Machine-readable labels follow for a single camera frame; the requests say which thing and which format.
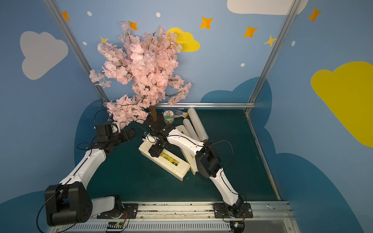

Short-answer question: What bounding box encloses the plastic wrap roll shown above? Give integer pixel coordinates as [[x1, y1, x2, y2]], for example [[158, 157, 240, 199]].
[[183, 118, 200, 141], [187, 107, 209, 142]]

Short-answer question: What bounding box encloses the dispenser lid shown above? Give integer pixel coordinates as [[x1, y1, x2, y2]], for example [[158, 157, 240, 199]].
[[139, 139, 190, 181]]

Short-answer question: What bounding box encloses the aluminium rail base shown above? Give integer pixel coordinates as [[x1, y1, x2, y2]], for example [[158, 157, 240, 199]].
[[47, 201, 300, 233]]

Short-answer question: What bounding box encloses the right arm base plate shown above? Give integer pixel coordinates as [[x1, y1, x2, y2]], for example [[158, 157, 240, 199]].
[[212, 203, 253, 219]]

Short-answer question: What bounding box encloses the pink cherry blossom tree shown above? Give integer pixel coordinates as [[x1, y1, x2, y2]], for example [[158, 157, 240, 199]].
[[89, 21, 192, 129]]

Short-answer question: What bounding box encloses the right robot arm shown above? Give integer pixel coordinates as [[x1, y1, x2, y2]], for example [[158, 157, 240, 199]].
[[149, 122, 244, 217]]

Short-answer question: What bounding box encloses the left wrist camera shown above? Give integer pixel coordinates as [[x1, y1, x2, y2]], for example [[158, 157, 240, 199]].
[[111, 121, 120, 133]]

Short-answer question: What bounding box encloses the small circuit board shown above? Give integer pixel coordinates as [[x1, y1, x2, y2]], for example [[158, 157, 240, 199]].
[[229, 221, 245, 233], [105, 221, 124, 233]]

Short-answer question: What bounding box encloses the right white wrap dispenser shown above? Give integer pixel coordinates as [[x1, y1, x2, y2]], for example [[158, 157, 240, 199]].
[[175, 124, 202, 176]]

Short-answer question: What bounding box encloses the small plastic bottle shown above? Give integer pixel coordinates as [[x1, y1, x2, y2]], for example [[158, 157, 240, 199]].
[[173, 109, 188, 118]]

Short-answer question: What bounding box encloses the green printed cup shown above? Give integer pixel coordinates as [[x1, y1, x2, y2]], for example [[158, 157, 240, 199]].
[[163, 110, 174, 125]]

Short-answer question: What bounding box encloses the left small circuit board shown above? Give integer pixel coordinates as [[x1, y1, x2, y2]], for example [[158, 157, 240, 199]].
[[105, 221, 124, 233]]

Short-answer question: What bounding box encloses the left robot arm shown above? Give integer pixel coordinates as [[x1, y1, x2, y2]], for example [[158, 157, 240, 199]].
[[42, 122, 136, 227]]

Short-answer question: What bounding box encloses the right small circuit board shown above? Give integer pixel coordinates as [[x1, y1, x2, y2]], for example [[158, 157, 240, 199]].
[[229, 221, 245, 233]]

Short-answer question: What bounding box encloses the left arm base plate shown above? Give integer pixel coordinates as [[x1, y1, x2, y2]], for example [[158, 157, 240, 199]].
[[97, 203, 139, 219]]

